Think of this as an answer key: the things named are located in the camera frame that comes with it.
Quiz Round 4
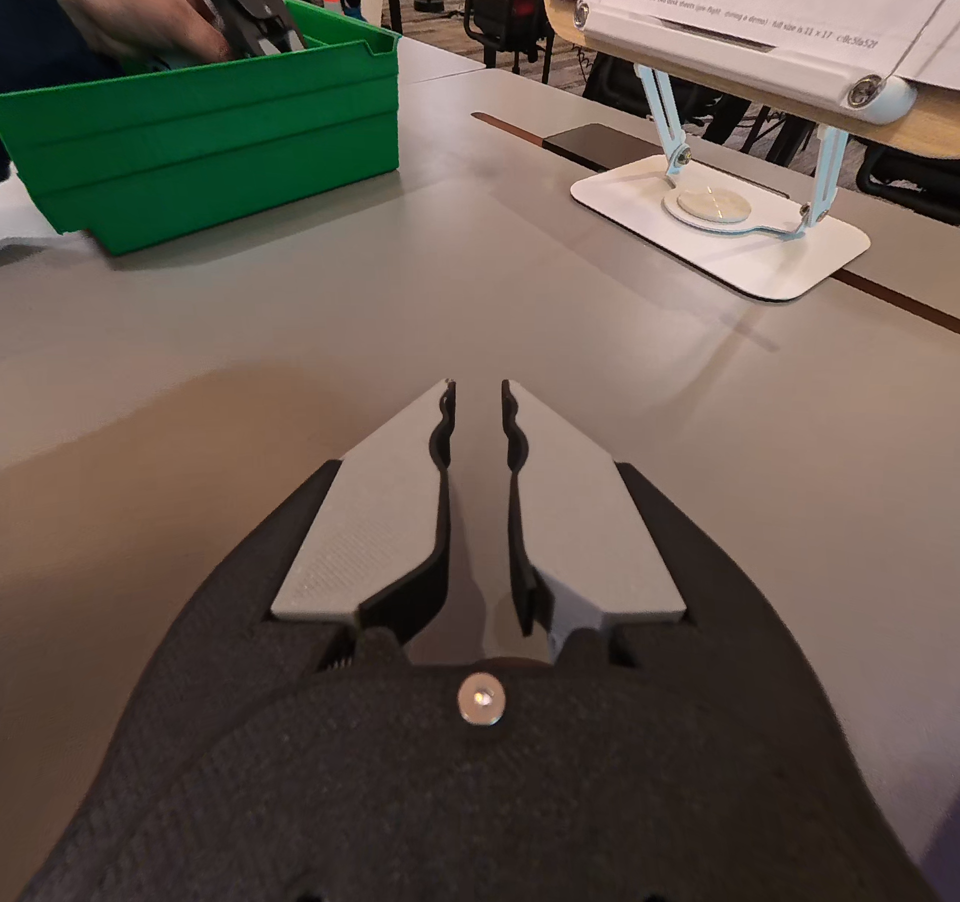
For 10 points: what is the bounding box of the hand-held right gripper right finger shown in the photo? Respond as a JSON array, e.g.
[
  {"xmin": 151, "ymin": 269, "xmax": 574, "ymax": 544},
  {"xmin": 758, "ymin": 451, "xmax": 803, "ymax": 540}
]
[{"xmin": 501, "ymin": 377, "xmax": 689, "ymax": 667}]

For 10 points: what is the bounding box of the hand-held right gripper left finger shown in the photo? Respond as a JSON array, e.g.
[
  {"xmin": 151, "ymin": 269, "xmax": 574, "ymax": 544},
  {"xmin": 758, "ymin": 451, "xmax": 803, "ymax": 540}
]
[{"xmin": 268, "ymin": 377, "xmax": 459, "ymax": 648}]

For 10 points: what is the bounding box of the green plastic bin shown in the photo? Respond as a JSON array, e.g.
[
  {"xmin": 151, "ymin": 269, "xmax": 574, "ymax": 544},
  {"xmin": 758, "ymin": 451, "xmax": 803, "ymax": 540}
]
[{"xmin": 0, "ymin": 0, "xmax": 402, "ymax": 257}]

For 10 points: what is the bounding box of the person's left forearm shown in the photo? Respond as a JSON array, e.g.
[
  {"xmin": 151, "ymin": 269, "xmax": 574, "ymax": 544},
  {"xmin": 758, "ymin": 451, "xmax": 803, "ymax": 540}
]
[{"xmin": 0, "ymin": 0, "xmax": 125, "ymax": 97}]

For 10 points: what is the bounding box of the person's left hand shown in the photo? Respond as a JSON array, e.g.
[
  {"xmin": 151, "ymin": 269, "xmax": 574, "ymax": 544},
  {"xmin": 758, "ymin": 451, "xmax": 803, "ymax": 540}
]
[{"xmin": 22, "ymin": 0, "xmax": 235, "ymax": 67}]

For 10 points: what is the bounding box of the white document stand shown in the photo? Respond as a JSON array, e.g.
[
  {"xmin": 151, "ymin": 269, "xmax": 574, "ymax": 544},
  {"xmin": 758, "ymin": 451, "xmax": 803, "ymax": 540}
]
[{"xmin": 543, "ymin": 0, "xmax": 960, "ymax": 303}]

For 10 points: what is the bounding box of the printed instruction sheet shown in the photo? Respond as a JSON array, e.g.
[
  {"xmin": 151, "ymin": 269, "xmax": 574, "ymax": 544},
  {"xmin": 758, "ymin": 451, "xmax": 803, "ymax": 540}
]
[{"xmin": 546, "ymin": 0, "xmax": 960, "ymax": 89}]

